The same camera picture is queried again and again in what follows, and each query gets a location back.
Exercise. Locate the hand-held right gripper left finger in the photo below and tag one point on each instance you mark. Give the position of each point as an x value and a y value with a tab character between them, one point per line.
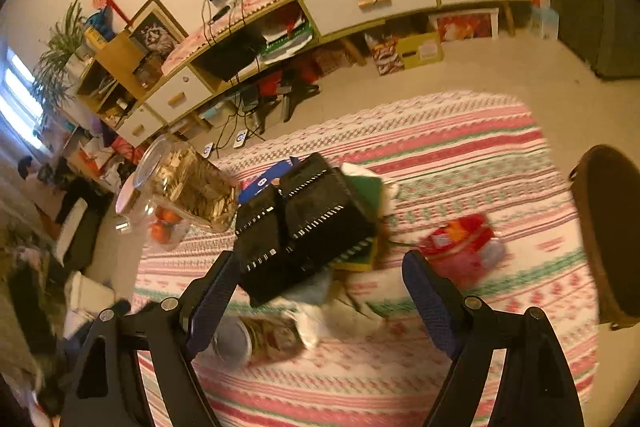
210	307

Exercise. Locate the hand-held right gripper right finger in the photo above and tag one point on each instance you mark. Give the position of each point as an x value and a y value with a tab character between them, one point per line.
430	297

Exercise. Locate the brown round waste bin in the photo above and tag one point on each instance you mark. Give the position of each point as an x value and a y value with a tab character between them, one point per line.
607	232

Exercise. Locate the red snack packet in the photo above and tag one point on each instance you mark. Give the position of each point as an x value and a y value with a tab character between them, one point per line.
460	252

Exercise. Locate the printed drink can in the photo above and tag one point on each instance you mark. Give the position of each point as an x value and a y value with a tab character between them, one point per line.
265	339

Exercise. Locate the glass bowl with oranges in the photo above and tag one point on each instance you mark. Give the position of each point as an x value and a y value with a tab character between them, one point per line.
167	224

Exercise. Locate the black ribbed plastic box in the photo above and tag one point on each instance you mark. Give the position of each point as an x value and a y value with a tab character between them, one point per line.
300	232

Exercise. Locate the glass jar with golden contents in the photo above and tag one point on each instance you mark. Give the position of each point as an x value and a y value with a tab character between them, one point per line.
192	187

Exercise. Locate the blue round packet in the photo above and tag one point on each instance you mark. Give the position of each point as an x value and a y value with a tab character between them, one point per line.
257	187

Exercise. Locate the striped patterned tablecloth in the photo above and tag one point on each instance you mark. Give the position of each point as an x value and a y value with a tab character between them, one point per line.
450	147

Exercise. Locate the yellow cardboard box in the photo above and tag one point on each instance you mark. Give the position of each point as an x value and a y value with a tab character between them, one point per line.
420	49

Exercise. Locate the white framed red picture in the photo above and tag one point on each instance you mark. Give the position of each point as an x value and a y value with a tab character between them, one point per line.
465	26

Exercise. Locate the framed cat picture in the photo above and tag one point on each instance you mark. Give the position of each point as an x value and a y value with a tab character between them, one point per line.
152	32

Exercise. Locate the green potted plant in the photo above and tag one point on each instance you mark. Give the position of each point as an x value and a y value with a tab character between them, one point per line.
57	57

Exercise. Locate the blue and white small box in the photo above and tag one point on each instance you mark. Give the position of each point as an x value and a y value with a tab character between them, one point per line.
544	24

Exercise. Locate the white and wood TV cabinet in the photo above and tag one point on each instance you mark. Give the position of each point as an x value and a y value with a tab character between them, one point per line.
350	7

